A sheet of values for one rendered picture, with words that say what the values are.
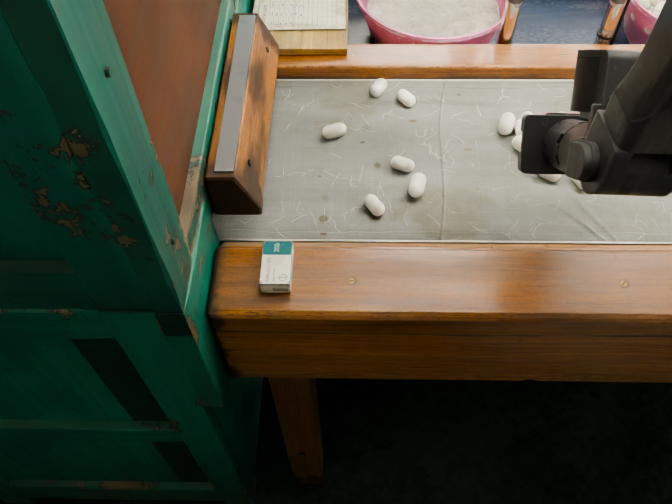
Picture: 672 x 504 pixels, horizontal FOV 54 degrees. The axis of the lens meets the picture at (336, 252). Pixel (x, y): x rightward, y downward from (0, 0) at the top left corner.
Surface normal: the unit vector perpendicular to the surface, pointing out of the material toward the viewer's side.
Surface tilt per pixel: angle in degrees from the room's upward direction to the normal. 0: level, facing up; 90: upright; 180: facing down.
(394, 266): 0
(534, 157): 49
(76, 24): 90
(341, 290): 0
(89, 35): 90
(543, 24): 0
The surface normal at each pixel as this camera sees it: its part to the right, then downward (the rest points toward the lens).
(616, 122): -1.00, 0.01
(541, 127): -0.02, 0.26
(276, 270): -0.01, -0.56
